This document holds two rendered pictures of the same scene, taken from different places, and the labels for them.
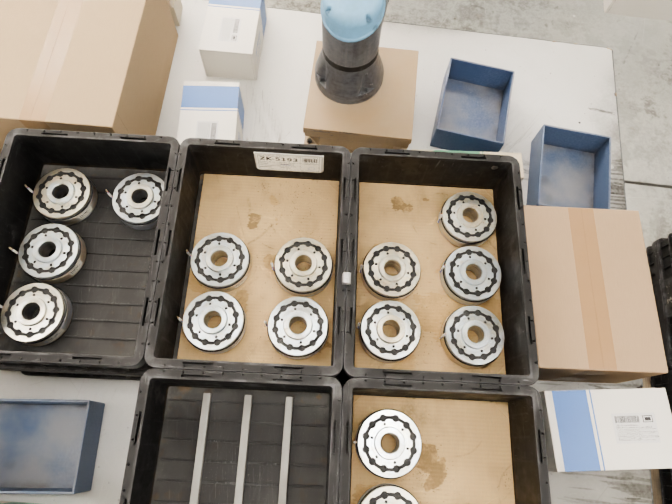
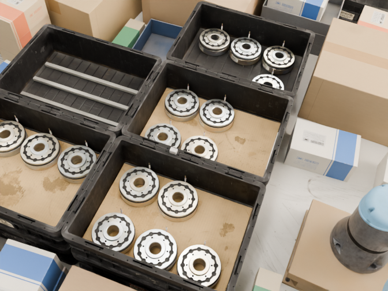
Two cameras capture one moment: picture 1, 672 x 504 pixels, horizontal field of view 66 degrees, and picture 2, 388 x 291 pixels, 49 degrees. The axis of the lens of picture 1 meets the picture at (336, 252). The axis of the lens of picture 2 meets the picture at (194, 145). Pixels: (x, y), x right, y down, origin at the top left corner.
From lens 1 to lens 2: 0.76 m
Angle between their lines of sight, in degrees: 46
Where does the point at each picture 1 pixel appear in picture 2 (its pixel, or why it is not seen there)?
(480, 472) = (36, 209)
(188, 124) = (324, 130)
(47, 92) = (342, 53)
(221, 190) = (265, 129)
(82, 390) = not seen: hidden behind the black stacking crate
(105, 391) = not seen: hidden behind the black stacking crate
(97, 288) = (221, 66)
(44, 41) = (380, 56)
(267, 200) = (252, 150)
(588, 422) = (21, 273)
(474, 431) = (59, 215)
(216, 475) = (105, 92)
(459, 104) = not seen: outside the picture
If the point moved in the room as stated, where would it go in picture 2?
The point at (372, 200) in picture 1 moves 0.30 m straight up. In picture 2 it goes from (235, 211) to (254, 145)
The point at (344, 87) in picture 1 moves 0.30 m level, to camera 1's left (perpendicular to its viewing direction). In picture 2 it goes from (339, 226) to (362, 140)
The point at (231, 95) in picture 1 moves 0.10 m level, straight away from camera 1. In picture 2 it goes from (346, 159) to (379, 161)
